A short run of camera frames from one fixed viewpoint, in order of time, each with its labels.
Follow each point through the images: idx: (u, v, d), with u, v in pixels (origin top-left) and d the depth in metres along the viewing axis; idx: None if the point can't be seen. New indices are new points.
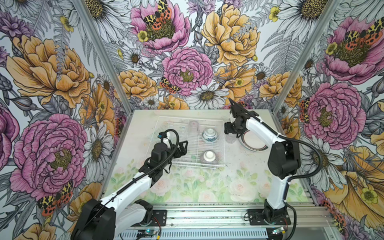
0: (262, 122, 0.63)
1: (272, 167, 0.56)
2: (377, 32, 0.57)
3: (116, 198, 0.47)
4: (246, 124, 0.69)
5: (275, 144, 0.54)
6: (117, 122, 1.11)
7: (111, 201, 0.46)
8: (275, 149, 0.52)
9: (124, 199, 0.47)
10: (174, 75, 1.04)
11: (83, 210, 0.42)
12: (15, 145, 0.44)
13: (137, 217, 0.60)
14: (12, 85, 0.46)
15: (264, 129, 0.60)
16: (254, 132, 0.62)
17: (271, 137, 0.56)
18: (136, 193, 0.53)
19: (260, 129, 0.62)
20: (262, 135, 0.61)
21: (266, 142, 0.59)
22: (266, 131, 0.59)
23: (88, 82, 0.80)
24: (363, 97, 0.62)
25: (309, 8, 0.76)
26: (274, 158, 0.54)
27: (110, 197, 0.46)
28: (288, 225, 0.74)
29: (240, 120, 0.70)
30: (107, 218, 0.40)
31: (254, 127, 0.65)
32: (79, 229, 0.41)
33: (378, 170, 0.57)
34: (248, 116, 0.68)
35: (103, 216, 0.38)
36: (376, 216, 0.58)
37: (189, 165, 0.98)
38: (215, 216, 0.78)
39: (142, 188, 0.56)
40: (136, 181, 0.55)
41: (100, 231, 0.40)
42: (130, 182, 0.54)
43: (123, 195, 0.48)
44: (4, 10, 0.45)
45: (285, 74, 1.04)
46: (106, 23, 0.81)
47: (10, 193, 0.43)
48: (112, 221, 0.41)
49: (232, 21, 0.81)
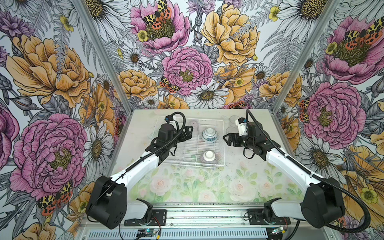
0: (288, 157, 0.54)
1: (309, 213, 0.45)
2: (377, 32, 0.57)
3: (126, 175, 0.48)
4: (266, 157, 0.60)
5: (312, 187, 0.43)
6: (117, 122, 1.11)
7: (122, 177, 0.47)
8: (313, 194, 0.42)
9: (133, 176, 0.48)
10: (174, 75, 1.04)
11: (95, 187, 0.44)
12: (15, 145, 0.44)
13: (139, 212, 0.60)
14: (12, 85, 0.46)
15: (290, 166, 0.51)
16: (278, 167, 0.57)
17: (304, 177, 0.46)
18: (144, 172, 0.53)
19: (285, 165, 0.53)
20: (289, 172, 0.51)
21: (297, 181, 0.49)
22: (294, 168, 0.50)
23: (88, 82, 0.80)
24: (363, 97, 0.62)
25: (309, 8, 0.76)
26: (312, 204, 0.43)
27: (119, 174, 0.48)
28: (289, 225, 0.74)
29: (259, 151, 0.61)
30: (120, 193, 0.42)
31: (278, 162, 0.55)
32: (93, 204, 0.43)
33: (378, 170, 0.57)
34: (269, 148, 0.59)
35: (115, 191, 0.42)
36: (376, 216, 0.58)
37: (189, 165, 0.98)
38: (215, 216, 0.78)
39: (149, 167, 0.56)
40: (144, 160, 0.55)
41: (115, 204, 0.41)
42: (139, 160, 0.55)
43: (132, 172, 0.49)
44: (4, 10, 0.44)
45: (285, 74, 1.04)
46: (106, 23, 0.81)
47: (10, 193, 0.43)
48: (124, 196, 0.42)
49: (232, 21, 0.81)
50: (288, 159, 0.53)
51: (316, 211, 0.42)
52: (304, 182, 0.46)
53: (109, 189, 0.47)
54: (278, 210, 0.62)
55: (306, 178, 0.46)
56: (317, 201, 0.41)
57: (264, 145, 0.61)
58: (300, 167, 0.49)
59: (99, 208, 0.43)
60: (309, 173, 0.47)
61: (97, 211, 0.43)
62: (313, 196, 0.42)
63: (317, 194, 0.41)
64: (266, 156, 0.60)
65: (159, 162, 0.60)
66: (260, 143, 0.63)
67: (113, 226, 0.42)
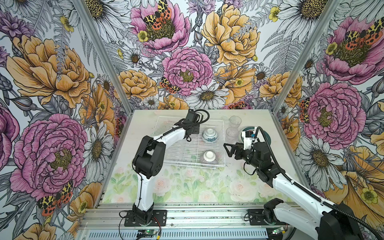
0: (294, 183, 0.54)
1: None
2: (377, 32, 0.57)
3: (163, 137, 0.60)
4: (273, 185, 0.59)
5: (325, 216, 0.42)
6: (117, 122, 1.11)
7: (160, 138, 0.59)
8: (326, 224, 0.41)
9: (168, 139, 0.60)
10: (174, 75, 1.04)
11: (142, 143, 0.56)
12: (15, 145, 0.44)
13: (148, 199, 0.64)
14: (12, 85, 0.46)
15: (299, 193, 0.50)
16: (285, 193, 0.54)
17: (314, 204, 0.46)
18: (174, 139, 0.65)
19: (293, 191, 0.52)
20: (299, 199, 0.50)
21: (308, 210, 0.48)
22: (303, 196, 0.49)
23: (88, 82, 0.80)
24: (363, 97, 0.62)
25: (309, 8, 0.76)
26: (328, 234, 0.41)
27: (158, 136, 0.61)
28: (289, 225, 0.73)
29: (264, 177, 0.61)
30: (160, 148, 0.53)
31: (284, 187, 0.55)
32: (139, 156, 0.55)
33: (378, 170, 0.57)
34: (274, 174, 0.59)
35: (157, 146, 0.54)
36: (376, 216, 0.58)
37: (189, 165, 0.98)
38: (215, 216, 0.78)
39: (178, 136, 0.68)
40: (175, 129, 0.68)
41: (156, 156, 0.54)
42: (171, 128, 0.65)
43: (168, 135, 0.62)
44: (4, 10, 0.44)
45: (285, 74, 1.04)
46: (106, 23, 0.81)
47: (10, 193, 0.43)
48: (163, 152, 0.55)
49: (232, 21, 0.81)
50: (295, 185, 0.53)
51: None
52: (316, 210, 0.45)
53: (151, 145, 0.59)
54: (279, 213, 0.62)
55: (317, 206, 0.45)
56: (332, 231, 0.40)
57: (268, 171, 0.61)
58: (309, 194, 0.49)
59: (143, 159, 0.55)
60: (319, 200, 0.46)
61: (141, 161, 0.55)
62: (327, 226, 0.41)
63: (332, 223, 0.40)
64: (273, 183, 0.59)
65: (185, 135, 0.73)
66: (264, 169, 0.65)
67: (153, 175, 0.54)
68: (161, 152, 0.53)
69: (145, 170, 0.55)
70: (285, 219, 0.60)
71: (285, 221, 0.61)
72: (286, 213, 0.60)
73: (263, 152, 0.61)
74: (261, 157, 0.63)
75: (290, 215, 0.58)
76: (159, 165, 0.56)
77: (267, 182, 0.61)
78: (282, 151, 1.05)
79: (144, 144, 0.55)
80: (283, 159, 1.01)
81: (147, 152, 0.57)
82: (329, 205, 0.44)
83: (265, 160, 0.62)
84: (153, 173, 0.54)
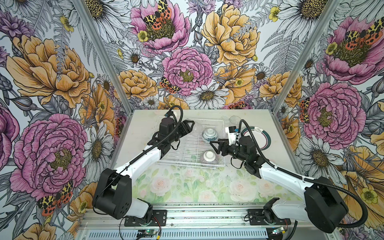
0: (278, 168, 0.57)
1: (316, 220, 0.44)
2: (377, 32, 0.57)
3: (129, 167, 0.49)
4: (261, 175, 0.61)
5: (308, 191, 0.44)
6: (117, 121, 1.11)
7: (126, 169, 0.48)
8: (310, 197, 0.43)
9: (137, 168, 0.49)
10: (174, 75, 1.04)
11: (101, 178, 0.44)
12: (15, 145, 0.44)
13: (139, 211, 0.60)
14: (12, 85, 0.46)
15: (283, 176, 0.53)
16: (271, 180, 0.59)
17: (298, 183, 0.48)
18: (147, 162, 0.54)
19: (278, 176, 0.54)
20: (284, 182, 0.53)
21: (293, 189, 0.50)
22: (287, 177, 0.52)
23: (88, 82, 0.80)
24: (363, 97, 0.62)
25: (309, 8, 0.76)
26: (314, 210, 0.43)
27: (123, 166, 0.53)
28: (288, 225, 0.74)
29: (252, 170, 0.63)
30: (124, 184, 0.43)
31: (270, 174, 0.57)
32: (99, 196, 0.44)
33: (378, 170, 0.57)
34: (260, 164, 0.62)
35: (120, 182, 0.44)
36: (376, 216, 0.58)
37: (189, 165, 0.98)
38: (215, 216, 0.78)
39: (152, 158, 0.57)
40: (146, 152, 0.56)
41: (119, 195, 0.42)
42: (142, 153, 0.56)
43: (135, 164, 0.50)
44: (4, 10, 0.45)
45: (285, 74, 1.04)
46: (106, 23, 0.81)
47: (10, 193, 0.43)
48: (128, 187, 0.43)
49: (232, 21, 0.81)
50: (278, 170, 0.56)
51: (319, 214, 0.42)
52: (299, 187, 0.47)
53: (113, 180, 0.47)
54: (277, 210, 0.62)
55: (300, 183, 0.48)
56: (317, 204, 0.42)
57: (255, 163, 0.63)
58: (291, 175, 0.52)
59: (104, 199, 0.44)
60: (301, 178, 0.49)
61: (103, 202, 0.44)
62: (312, 201, 0.43)
63: (314, 196, 0.42)
64: (260, 173, 0.61)
65: (161, 154, 0.61)
66: (250, 161, 0.67)
67: (120, 217, 0.44)
68: (124, 189, 0.42)
69: (108, 212, 0.43)
70: (283, 213, 0.60)
71: (284, 217, 0.61)
72: (282, 206, 0.61)
73: (249, 146, 0.62)
74: (247, 151, 0.65)
75: (287, 210, 0.57)
76: (126, 203, 0.45)
77: (255, 175, 0.64)
78: (282, 151, 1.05)
79: (104, 180, 0.44)
80: (283, 159, 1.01)
81: (110, 188, 0.48)
82: (310, 180, 0.47)
83: (251, 154, 0.64)
84: (118, 215, 0.43)
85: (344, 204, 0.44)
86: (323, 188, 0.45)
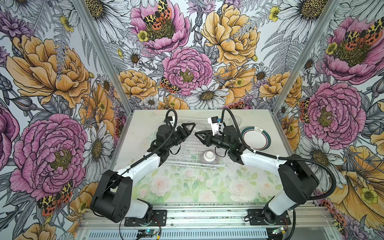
0: (256, 151, 0.62)
1: (292, 195, 0.48)
2: (377, 32, 0.57)
3: (130, 170, 0.50)
4: (243, 161, 0.65)
5: (282, 167, 0.48)
6: (117, 122, 1.11)
7: (127, 172, 0.49)
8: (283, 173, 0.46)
9: (137, 172, 0.50)
10: (174, 75, 1.04)
11: (102, 180, 0.45)
12: (15, 145, 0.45)
13: (139, 212, 0.61)
14: (12, 85, 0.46)
15: (261, 158, 0.56)
16: (253, 165, 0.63)
17: (273, 162, 0.52)
18: (146, 169, 0.55)
19: (257, 159, 0.58)
20: (262, 163, 0.57)
21: (269, 168, 0.54)
22: (264, 158, 0.56)
23: (88, 82, 0.80)
24: (363, 97, 0.62)
25: (309, 8, 0.76)
26: (288, 183, 0.47)
27: (124, 169, 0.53)
28: (289, 225, 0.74)
29: (235, 157, 0.66)
30: (124, 185, 0.43)
31: (250, 159, 0.61)
32: (98, 197, 0.44)
33: (378, 170, 0.57)
34: (241, 151, 0.65)
35: (121, 183, 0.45)
36: (376, 216, 0.58)
37: (189, 165, 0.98)
38: (215, 216, 0.78)
39: (151, 165, 0.58)
40: (147, 158, 0.58)
41: (119, 197, 0.43)
42: (142, 158, 0.58)
43: (136, 168, 0.51)
44: (4, 10, 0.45)
45: (285, 74, 1.04)
46: (106, 23, 0.81)
47: (10, 193, 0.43)
48: (129, 189, 0.44)
49: (232, 21, 0.81)
50: (257, 153, 0.60)
51: (293, 187, 0.46)
52: (275, 166, 0.51)
53: (114, 182, 0.48)
54: (275, 207, 0.63)
55: (274, 162, 0.52)
56: (289, 177, 0.46)
57: (237, 151, 0.67)
58: (268, 156, 0.56)
59: (104, 201, 0.44)
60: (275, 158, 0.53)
61: (102, 204, 0.44)
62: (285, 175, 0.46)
63: (287, 171, 0.46)
64: (242, 159, 0.65)
65: (159, 162, 0.62)
66: (233, 150, 0.70)
67: (117, 220, 0.43)
68: (125, 191, 0.43)
69: (106, 214, 0.43)
70: (280, 207, 0.60)
71: (281, 210, 0.61)
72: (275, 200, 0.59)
73: (232, 135, 0.65)
74: (231, 140, 0.67)
75: (278, 201, 0.59)
76: (125, 206, 0.45)
77: (238, 162, 0.68)
78: (282, 150, 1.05)
79: (105, 181, 0.45)
80: None
81: (109, 191, 0.49)
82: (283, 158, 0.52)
83: (235, 143, 0.67)
84: (116, 218, 0.42)
85: (314, 178, 0.48)
86: (296, 164, 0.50)
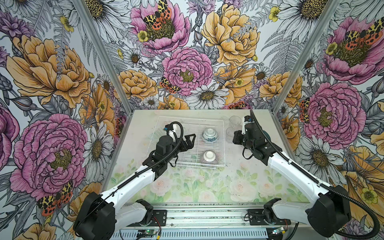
0: (291, 163, 0.51)
1: (316, 222, 0.44)
2: (377, 32, 0.57)
3: (116, 192, 0.46)
4: (269, 162, 0.57)
5: (322, 198, 0.41)
6: (117, 122, 1.11)
7: (111, 195, 0.45)
8: (322, 206, 0.40)
9: (124, 194, 0.46)
10: (174, 75, 1.04)
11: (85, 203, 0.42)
12: (15, 144, 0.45)
13: (138, 214, 0.61)
14: (12, 85, 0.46)
15: (296, 173, 0.48)
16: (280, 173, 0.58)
17: (312, 186, 0.44)
18: (137, 187, 0.51)
19: (289, 171, 0.50)
20: (293, 178, 0.49)
21: (302, 188, 0.47)
22: (300, 177, 0.47)
23: (88, 82, 0.80)
24: (363, 97, 0.62)
25: (309, 8, 0.76)
26: (321, 215, 0.41)
27: (110, 192, 0.46)
28: (288, 225, 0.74)
29: (260, 155, 0.58)
30: (105, 214, 0.40)
31: (280, 168, 0.53)
32: (80, 222, 0.42)
33: (378, 170, 0.57)
34: (270, 152, 0.56)
35: (102, 211, 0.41)
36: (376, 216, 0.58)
37: (189, 165, 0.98)
38: (215, 216, 0.78)
39: (144, 182, 0.54)
40: (139, 175, 0.54)
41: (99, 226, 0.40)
42: (133, 176, 0.53)
43: (124, 189, 0.47)
44: (4, 10, 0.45)
45: (285, 74, 1.04)
46: (106, 23, 0.81)
47: (10, 193, 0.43)
48: (111, 216, 0.41)
49: (232, 21, 0.81)
50: (291, 165, 0.51)
51: (325, 220, 0.41)
52: (312, 191, 0.44)
53: (98, 205, 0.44)
54: (279, 212, 0.62)
55: (313, 187, 0.44)
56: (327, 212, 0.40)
57: (264, 149, 0.58)
58: (307, 176, 0.47)
59: (86, 226, 0.42)
60: (316, 182, 0.45)
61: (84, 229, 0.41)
62: (323, 207, 0.40)
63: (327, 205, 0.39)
64: (269, 162, 0.57)
65: (155, 176, 0.58)
66: (259, 147, 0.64)
67: None
68: (105, 220, 0.39)
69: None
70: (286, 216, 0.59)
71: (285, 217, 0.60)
72: (283, 208, 0.60)
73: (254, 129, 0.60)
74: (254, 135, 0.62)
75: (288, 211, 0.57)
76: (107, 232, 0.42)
77: (262, 161, 0.60)
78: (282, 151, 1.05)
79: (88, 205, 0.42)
80: None
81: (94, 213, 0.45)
82: (326, 187, 0.43)
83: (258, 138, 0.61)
84: None
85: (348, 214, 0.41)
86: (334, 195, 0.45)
